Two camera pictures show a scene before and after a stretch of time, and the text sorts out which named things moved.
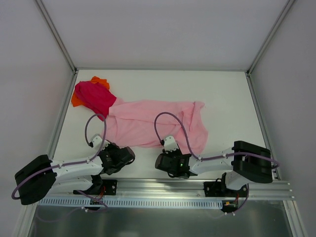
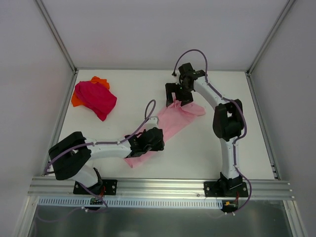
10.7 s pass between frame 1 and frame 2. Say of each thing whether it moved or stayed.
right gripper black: moved
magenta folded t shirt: stayed
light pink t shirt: moved
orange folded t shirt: stayed
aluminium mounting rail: stayed
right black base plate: stayed
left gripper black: moved
